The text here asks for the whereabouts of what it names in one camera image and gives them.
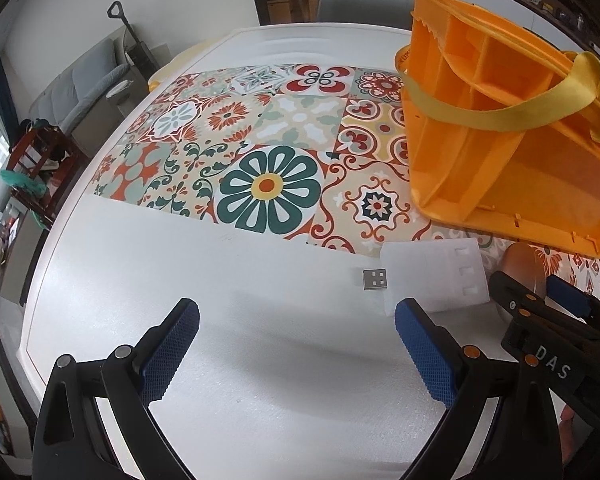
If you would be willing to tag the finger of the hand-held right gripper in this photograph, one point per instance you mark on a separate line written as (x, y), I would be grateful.
(575, 297)
(512, 295)

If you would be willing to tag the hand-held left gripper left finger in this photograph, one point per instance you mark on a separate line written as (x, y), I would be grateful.
(172, 355)

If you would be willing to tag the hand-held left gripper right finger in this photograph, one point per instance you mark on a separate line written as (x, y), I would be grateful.
(425, 355)

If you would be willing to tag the metallic oval case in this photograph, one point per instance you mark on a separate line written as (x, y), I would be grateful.
(522, 260)

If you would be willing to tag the white USB hub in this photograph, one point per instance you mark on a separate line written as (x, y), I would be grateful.
(430, 275)

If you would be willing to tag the orange plastic basket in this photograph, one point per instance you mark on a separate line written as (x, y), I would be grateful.
(530, 170)

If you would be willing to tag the patterned floral table runner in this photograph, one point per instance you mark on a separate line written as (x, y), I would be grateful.
(270, 185)

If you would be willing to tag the teal cloth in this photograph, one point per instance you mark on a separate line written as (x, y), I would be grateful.
(22, 182)

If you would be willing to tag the red wooden chair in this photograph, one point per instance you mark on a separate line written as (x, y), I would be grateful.
(45, 160)

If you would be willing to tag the grey sofa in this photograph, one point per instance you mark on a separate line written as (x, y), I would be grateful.
(80, 85)

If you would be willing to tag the cream yellow cushion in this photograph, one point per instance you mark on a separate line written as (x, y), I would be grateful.
(172, 67)

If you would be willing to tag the white sideboard cabinet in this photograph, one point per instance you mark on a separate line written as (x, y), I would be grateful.
(490, 0)

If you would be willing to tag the grey dining chair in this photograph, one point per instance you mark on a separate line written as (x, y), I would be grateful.
(360, 5)

